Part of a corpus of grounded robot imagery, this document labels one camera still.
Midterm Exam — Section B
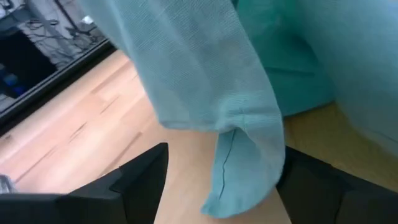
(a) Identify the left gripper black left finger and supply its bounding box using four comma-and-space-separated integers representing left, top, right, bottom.
0, 142, 169, 224

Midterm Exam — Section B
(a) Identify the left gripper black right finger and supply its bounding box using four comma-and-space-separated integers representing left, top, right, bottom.
275, 145, 398, 224

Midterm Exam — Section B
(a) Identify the silver metal fork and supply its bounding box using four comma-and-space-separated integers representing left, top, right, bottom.
0, 174, 16, 194

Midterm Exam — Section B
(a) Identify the teal cloth napkin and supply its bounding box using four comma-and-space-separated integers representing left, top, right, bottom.
76, 0, 398, 218

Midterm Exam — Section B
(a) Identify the black perforated computer case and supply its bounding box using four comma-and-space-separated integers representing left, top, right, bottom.
0, 29, 60, 100

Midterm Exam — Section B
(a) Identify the black aluminium table frame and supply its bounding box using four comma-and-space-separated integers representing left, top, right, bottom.
0, 39, 118, 138

